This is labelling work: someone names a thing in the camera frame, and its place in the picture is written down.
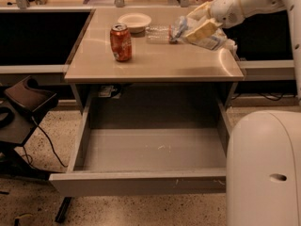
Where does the dark brown chair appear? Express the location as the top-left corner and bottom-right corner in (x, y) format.
(0, 76), (58, 180)

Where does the grey counter cabinet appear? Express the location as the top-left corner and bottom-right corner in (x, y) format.
(63, 7), (246, 115)

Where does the black cable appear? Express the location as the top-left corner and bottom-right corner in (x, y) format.
(30, 116), (69, 169)

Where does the clear plastic water bottle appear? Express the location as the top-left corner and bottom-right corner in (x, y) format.
(145, 24), (173, 44)

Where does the orange soda can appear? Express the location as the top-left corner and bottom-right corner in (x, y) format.
(110, 24), (132, 62)

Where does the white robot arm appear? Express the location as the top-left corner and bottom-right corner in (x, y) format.
(185, 0), (301, 226)

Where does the grey open drawer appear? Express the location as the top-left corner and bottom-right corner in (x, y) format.
(51, 95), (228, 197)

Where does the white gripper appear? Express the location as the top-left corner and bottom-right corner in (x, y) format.
(183, 0), (245, 43)

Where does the blue labelled plastic bottle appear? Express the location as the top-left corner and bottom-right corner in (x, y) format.
(171, 16), (237, 51)

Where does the white paper bowl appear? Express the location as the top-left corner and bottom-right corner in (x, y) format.
(118, 13), (151, 34)

